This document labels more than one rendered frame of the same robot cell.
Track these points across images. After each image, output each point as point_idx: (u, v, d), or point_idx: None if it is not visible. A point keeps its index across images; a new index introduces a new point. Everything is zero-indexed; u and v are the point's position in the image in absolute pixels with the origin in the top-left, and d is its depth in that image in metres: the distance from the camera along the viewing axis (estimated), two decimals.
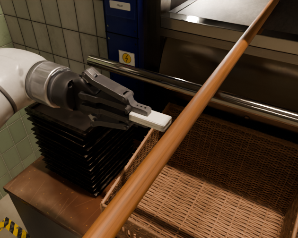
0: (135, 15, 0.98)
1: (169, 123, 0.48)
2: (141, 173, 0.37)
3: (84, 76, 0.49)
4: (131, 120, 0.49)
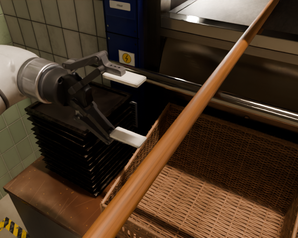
0: (135, 15, 0.98)
1: (144, 140, 0.54)
2: (141, 173, 0.37)
3: (65, 66, 0.51)
4: (111, 137, 0.55)
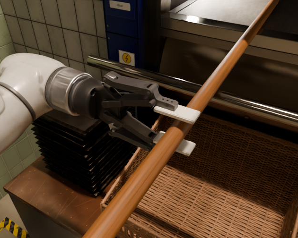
0: (135, 15, 0.98)
1: (194, 147, 0.48)
2: (141, 173, 0.37)
3: (105, 80, 0.47)
4: (155, 142, 0.49)
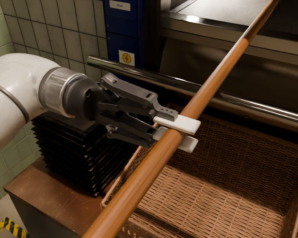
0: (135, 15, 0.98)
1: (196, 143, 0.45)
2: (137, 177, 0.35)
3: (103, 83, 0.45)
4: (155, 139, 0.46)
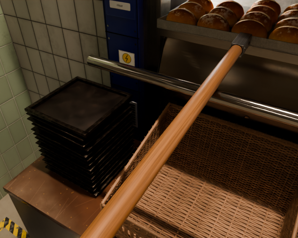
0: (135, 15, 0.98)
1: None
2: None
3: None
4: None
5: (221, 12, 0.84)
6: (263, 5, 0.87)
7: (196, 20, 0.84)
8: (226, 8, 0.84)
